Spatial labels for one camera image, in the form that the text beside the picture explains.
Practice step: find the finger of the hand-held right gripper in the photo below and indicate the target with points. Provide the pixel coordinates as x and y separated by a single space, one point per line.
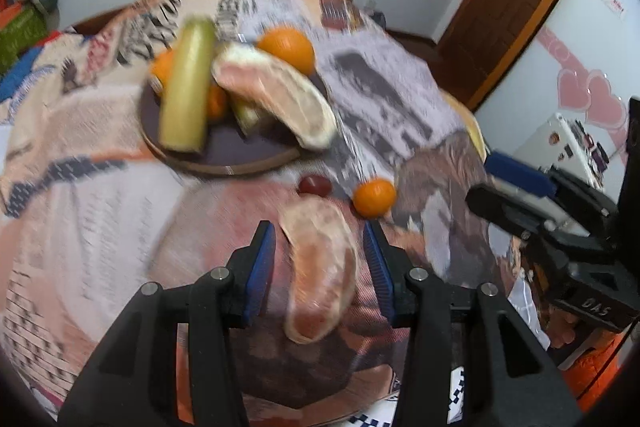
515 174
505 207

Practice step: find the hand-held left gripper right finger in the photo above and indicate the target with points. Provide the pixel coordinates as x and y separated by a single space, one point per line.
377 267

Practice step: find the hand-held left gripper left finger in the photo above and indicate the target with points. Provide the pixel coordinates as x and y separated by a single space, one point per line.
260 272

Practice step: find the peeled pomelo segment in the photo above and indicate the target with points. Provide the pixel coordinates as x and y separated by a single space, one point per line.
320 267
280 97

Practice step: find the small tangerine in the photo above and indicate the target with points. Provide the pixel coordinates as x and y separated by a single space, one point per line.
375 197
217 102

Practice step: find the purple plate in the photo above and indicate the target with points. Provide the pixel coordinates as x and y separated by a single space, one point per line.
225 152

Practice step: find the green sugarcane piece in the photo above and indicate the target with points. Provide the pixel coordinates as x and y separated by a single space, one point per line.
187 92
247 117

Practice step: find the large orange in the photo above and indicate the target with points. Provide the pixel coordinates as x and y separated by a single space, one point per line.
285 47
162 72

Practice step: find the person's right hand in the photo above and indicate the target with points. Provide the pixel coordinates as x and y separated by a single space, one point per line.
567 327

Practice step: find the red date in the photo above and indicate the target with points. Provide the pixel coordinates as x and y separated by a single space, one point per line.
314 185

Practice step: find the white wardrobe door with hearts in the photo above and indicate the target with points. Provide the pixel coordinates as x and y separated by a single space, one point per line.
585 57

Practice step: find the printed blanket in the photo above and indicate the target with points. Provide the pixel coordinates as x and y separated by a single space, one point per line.
90 187

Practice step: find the green storage box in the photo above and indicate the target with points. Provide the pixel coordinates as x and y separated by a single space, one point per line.
20 39

